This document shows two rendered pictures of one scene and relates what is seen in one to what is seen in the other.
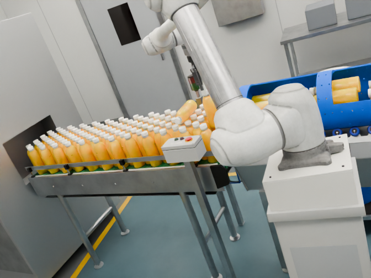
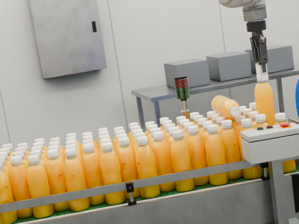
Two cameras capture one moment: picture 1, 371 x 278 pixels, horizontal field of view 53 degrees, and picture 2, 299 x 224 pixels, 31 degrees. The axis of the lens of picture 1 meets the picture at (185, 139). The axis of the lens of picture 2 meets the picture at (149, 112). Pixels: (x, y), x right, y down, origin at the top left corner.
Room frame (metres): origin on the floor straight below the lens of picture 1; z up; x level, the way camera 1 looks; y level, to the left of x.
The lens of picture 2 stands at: (0.65, 1.51, 1.53)
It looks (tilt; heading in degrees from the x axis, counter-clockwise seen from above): 10 degrees down; 320
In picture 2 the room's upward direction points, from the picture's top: 8 degrees counter-clockwise
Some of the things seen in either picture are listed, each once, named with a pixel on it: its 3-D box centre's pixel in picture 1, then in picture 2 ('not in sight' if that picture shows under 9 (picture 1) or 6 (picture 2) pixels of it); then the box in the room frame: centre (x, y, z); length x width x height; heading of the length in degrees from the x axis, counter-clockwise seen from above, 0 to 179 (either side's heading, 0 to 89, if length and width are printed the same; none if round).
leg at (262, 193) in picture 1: (275, 231); not in sight; (1.82, -0.32, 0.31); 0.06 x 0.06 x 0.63; 57
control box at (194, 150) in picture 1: (183, 149); (272, 142); (1.78, 0.03, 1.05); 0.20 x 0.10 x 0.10; 57
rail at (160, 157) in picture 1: (104, 162); (84, 193); (2.23, 0.54, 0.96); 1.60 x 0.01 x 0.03; 57
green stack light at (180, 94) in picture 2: (195, 85); (182, 92); (2.42, -0.18, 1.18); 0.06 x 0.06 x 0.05
